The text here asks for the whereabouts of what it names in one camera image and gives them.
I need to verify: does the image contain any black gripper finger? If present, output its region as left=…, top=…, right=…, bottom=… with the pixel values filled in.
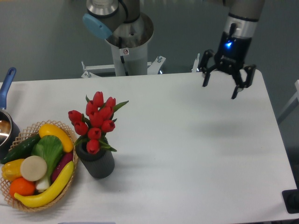
left=199, top=49, right=217, bottom=87
left=231, top=64, right=256, bottom=99

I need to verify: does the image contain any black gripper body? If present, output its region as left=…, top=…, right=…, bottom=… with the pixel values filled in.
left=214, top=32, right=252, bottom=74

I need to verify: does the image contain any red tulip bouquet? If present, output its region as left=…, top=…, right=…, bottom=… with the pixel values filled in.
left=68, top=91, right=129, bottom=154

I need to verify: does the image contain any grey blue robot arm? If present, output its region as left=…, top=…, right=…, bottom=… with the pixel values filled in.
left=83, top=0, right=264, bottom=98

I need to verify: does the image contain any dark grey ribbed vase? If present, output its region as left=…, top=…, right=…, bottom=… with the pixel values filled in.
left=75, top=142, right=115, bottom=179

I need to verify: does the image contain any black device at table edge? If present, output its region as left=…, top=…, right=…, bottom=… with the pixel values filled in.
left=282, top=189, right=299, bottom=214

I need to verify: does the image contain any purple eggplant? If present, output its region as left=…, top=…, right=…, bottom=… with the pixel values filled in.
left=51, top=151, right=73, bottom=183

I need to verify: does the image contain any yellow squash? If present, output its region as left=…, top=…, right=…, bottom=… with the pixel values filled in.
left=38, top=123, right=74, bottom=153

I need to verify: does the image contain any green bok choy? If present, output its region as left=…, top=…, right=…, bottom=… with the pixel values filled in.
left=31, top=135, right=63, bottom=193

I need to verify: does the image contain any green cucumber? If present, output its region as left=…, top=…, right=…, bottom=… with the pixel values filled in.
left=0, top=134, right=41, bottom=164

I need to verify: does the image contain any beige round disc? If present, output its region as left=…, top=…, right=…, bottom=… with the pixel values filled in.
left=20, top=155, right=47, bottom=182

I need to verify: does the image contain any yellow banana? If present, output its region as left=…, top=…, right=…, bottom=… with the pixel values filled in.
left=14, top=161, right=74, bottom=208

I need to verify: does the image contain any yellow bell pepper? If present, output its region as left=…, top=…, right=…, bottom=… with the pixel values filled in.
left=1, top=159, right=25, bottom=182

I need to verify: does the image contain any orange fruit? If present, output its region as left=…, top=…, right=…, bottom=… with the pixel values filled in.
left=9, top=177, right=36, bottom=199

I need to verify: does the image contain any white frame at right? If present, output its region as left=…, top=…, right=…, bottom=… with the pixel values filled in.
left=277, top=80, right=299, bottom=125

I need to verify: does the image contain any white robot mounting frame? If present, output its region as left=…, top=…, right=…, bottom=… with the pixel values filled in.
left=81, top=53, right=200, bottom=78

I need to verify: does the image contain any blue handled saucepan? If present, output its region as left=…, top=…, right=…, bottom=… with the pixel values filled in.
left=0, top=67, right=20, bottom=159

